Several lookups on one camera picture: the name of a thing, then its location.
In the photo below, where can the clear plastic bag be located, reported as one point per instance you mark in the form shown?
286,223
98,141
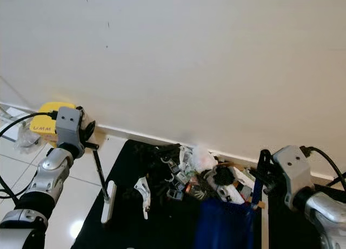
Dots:
27,138

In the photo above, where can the white baseboard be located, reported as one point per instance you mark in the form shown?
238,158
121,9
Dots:
130,132

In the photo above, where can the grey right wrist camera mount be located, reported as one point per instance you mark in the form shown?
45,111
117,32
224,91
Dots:
292,170

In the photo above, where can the white stand base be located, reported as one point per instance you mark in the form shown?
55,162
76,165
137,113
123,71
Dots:
8,112

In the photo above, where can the black crumpled wrapper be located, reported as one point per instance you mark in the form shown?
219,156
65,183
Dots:
221,176

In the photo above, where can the yellow box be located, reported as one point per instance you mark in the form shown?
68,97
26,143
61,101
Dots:
47,124

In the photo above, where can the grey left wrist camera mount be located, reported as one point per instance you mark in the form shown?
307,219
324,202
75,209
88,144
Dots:
69,124

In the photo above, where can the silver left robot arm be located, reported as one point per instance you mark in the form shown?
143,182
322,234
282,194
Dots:
48,173

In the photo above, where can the torn white carton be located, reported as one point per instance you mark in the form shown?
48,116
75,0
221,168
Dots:
235,187

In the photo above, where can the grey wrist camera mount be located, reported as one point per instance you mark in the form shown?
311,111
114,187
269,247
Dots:
292,170
69,124

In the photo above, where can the crushed clear plastic bottle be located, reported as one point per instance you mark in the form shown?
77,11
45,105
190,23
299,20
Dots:
186,184

